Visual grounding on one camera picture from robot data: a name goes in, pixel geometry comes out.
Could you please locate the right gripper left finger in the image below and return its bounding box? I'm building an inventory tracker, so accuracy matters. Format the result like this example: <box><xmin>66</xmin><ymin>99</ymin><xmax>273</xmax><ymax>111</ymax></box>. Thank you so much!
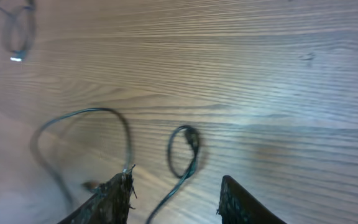
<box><xmin>58</xmin><ymin>169</ymin><xmax>134</xmax><ymax>224</ymax></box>

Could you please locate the thin black usb cable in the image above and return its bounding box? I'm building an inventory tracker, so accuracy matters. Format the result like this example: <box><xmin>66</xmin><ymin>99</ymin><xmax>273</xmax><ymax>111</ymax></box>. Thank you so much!
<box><xmin>0</xmin><ymin>0</ymin><xmax>37</xmax><ymax>62</ymax></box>

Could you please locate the thick black usb-c cable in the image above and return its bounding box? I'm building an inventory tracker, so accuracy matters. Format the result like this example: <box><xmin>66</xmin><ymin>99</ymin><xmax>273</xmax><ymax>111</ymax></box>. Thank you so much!
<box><xmin>29</xmin><ymin>107</ymin><xmax>201</xmax><ymax>224</ymax></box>

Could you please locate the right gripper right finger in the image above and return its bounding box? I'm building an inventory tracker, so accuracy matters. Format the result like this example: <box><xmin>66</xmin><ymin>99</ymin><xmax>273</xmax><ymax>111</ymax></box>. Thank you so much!
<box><xmin>217</xmin><ymin>175</ymin><xmax>286</xmax><ymax>224</ymax></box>

